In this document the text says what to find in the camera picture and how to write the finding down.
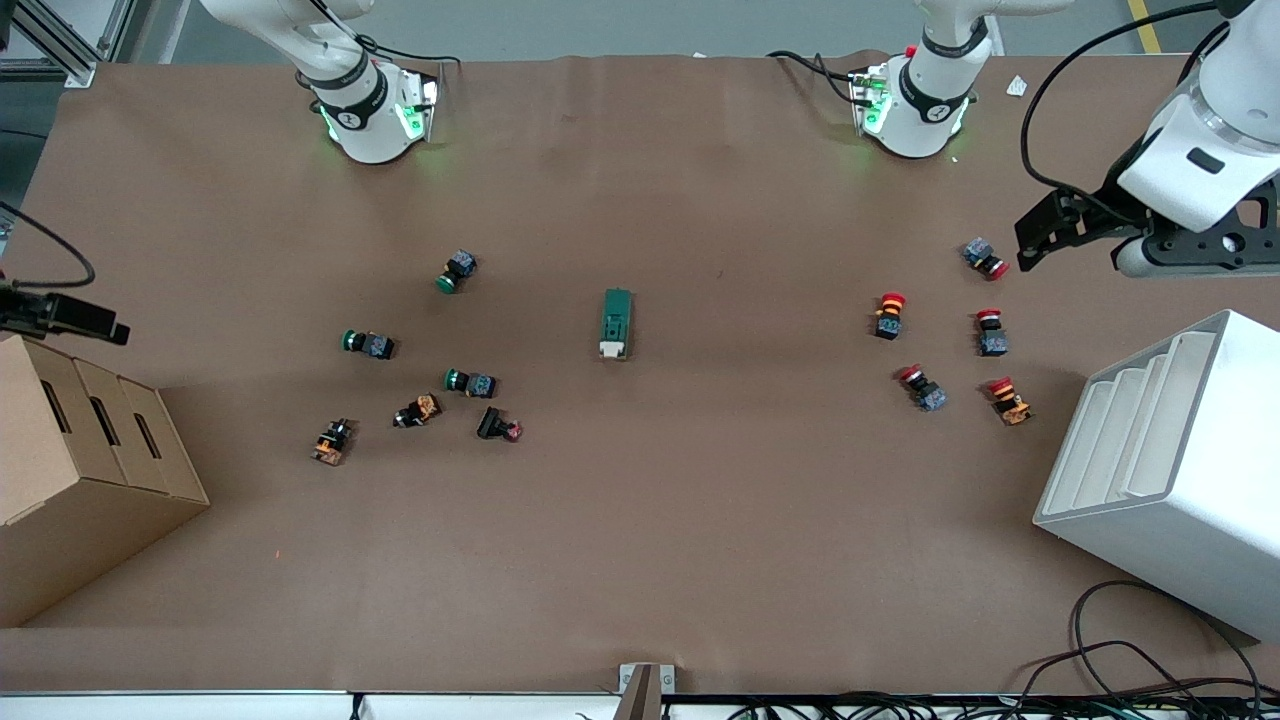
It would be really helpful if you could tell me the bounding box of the green load switch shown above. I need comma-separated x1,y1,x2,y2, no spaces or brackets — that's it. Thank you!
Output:
598,288,637,362

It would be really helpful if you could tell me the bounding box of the brown cardboard box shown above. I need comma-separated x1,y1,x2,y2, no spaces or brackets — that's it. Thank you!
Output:
0,333,212,630

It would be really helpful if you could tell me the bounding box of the red orange emergency button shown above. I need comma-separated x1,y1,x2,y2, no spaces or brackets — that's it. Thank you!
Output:
986,376,1033,428

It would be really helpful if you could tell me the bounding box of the red yellow emergency button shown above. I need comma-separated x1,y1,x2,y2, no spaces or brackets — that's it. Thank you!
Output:
872,292,909,342

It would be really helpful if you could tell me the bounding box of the white tiered plastic rack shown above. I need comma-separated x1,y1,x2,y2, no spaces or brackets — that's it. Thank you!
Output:
1032,308,1280,644

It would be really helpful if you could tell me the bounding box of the black orange push button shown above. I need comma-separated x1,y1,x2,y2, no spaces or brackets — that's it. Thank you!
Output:
392,393,443,430
311,418,356,467

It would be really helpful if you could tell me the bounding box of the black button with red tip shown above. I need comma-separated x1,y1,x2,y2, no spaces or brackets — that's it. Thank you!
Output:
476,405,524,444

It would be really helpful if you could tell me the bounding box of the brown table cover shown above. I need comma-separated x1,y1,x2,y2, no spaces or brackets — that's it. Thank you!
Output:
0,50,1280,697

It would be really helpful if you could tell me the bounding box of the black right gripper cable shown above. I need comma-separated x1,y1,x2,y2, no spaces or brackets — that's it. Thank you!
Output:
0,200,97,293

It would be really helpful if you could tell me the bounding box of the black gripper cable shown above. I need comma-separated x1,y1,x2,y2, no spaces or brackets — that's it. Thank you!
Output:
1019,0,1233,201
0,200,97,293

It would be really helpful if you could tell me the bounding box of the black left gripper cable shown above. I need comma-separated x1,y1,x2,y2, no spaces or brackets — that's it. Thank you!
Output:
1019,0,1233,201

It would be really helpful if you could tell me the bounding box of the aluminium frame profile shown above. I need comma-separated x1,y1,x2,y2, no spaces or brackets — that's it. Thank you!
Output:
0,0,137,90

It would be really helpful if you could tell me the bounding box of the black arm base cable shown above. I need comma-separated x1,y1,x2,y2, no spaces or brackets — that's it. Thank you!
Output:
766,49,873,107

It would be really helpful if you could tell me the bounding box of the black looped floor cable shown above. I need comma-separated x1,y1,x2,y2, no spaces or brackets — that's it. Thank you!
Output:
1018,579,1267,701

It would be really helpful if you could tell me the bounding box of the white table edge rail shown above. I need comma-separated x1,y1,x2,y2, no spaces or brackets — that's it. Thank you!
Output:
0,689,623,720

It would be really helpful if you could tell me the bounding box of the black cable bundle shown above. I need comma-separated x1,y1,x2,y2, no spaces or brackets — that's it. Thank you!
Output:
728,684,1280,720

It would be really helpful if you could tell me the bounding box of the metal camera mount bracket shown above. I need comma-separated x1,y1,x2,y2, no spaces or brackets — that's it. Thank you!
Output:
612,662,677,720

